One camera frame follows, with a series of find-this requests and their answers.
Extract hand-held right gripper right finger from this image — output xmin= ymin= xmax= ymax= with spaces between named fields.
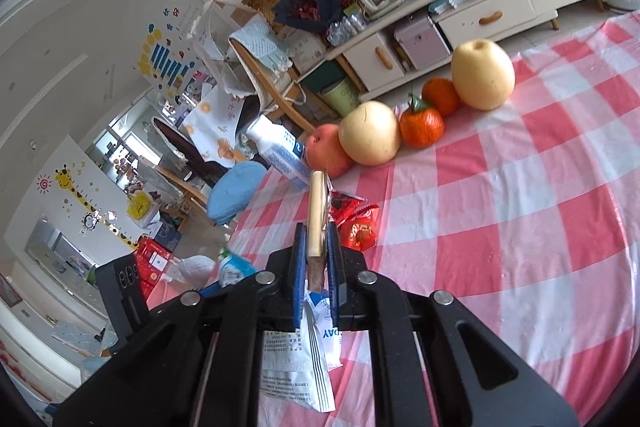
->
xmin=325 ymin=222 xmax=581 ymax=427

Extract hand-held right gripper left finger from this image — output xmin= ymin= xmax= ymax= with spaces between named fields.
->
xmin=52 ymin=223 xmax=307 ymax=427

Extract red heart print wrapper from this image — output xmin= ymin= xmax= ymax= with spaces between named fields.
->
xmin=327 ymin=189 xmax=379 ymax=252

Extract gold wrapper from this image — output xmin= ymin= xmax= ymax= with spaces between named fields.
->
xmin=307 ymin=170 xmax=331 ymax=293

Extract blue white snack bag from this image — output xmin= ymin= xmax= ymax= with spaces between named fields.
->
xmin=218 ymin=247 xmax=258 ymax=289

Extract white packet with blue letters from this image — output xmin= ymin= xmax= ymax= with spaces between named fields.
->
xmin=304 ymin=291 xmax=344 ymax=372

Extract silver printed foil bag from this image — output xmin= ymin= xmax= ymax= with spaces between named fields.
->
xmin=259 ymin=292 xmax=337 ymax=413

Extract red gift boxes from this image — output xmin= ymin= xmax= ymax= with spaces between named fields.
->
xmin=135 ymin=237 xmax=173 ymax=298

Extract yellow bag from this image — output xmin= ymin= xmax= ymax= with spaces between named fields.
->
xmin=127 ymin=192 xmax=153 ymax=220

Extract blue stool cushion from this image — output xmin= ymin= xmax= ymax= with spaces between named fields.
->
xmin=206 ymin=162 xmax=268 ymax=225

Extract red apple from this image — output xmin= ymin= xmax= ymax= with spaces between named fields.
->
xmin=305 ymin=123 xmax=353 ymax=179

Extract white plastic bottle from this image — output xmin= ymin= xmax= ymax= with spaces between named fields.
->
xmin=246 ymin=114 xmax=311 ymax=190

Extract yellow pear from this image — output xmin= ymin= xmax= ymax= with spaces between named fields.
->
xmin=451 ymin=39 xmax=516 ymax=111
xmin=338 ymin=101 xmax=401 ymax=166

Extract dark wooden chair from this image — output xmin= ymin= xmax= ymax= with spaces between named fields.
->
xmin=150 ymin=117 xmax=226 ymax=182

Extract orange persimmon with leaf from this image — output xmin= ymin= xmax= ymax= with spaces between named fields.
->
xmin=399 ymin=97 xmax=445 ymax=148

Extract orange print white cloth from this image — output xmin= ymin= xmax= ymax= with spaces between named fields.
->
xmin=182 ymin=84 xmax=241 ymax=168

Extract red white checkered tablecloth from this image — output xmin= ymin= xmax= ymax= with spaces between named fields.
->
xmin=227 ymin=9 xmax=640 ymax=427

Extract green waste bin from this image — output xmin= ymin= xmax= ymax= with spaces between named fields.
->
xmin=302 ymin=62 xmax=363 ymax=118

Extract light wooden chair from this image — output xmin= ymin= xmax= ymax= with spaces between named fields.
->
xmin=227 ymin=39 xmax=316 ymax=132

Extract small orange fruit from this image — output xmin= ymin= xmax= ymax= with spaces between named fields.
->
xmin=421 ymin=78 xmax=461 ymax=116

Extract white tote bag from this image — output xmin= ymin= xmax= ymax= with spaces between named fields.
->
xmin=187 ymin=0 xmax=251 ymax=98

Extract pink storage box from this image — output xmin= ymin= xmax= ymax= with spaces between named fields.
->
xmin=394 ymin=16 xmax=451 ymax=70

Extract white television cabinet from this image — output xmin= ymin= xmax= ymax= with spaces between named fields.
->
xmin=325 ymin=0 xmax=596 ymax=92

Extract giraffe height wall sticker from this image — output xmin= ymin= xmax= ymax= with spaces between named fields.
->
xmin=52 ymin=164 xmax=138 ymax=250

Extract colourful wall chart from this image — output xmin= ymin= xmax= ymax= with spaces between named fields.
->
xmin=137 ymin=0 xmax=211 ymax=102

